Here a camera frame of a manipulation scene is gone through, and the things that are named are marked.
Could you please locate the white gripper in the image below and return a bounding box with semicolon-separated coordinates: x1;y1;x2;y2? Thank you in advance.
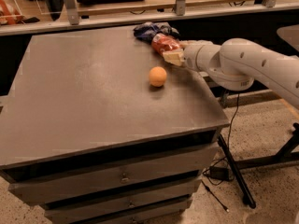
163;40;221;72

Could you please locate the red coke can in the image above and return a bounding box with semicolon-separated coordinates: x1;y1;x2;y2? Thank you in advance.
151;33;181;55

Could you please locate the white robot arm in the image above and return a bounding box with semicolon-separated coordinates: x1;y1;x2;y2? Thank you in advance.
163;38;299;108

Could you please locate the blue chip bag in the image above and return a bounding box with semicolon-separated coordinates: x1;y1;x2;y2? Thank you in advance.
133;21;180;43

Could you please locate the orange fruit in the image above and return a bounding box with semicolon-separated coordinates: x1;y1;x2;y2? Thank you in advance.
149;66;167;87

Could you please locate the grey metal railing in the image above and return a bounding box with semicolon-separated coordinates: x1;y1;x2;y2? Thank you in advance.
0;0;298;36

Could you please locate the grey drawer cabinet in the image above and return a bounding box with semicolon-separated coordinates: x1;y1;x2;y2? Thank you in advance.
0;24;231;224

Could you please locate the black power adapter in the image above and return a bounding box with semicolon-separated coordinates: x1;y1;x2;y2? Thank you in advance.
209;167;230;181

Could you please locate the middle grey drawer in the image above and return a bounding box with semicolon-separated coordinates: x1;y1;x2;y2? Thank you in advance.
45;172;200;224

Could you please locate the grey drawer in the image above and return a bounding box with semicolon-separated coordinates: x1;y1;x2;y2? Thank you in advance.
8;143;219;205
45;172;200;224
78;197;194;224

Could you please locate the black metal stand leg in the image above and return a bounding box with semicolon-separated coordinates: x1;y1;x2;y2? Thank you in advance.
218;123;299;209

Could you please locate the bottom grey drawer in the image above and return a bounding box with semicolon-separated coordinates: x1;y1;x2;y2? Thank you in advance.
78;197;194;224

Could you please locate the orange object on shelf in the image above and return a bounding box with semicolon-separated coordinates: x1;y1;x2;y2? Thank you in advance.
0;0;23;25

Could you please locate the top grey drawer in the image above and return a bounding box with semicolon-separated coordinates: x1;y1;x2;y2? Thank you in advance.
8;143;219;205

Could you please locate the black cable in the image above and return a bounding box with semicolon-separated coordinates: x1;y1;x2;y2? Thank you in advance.
202;91;243;213

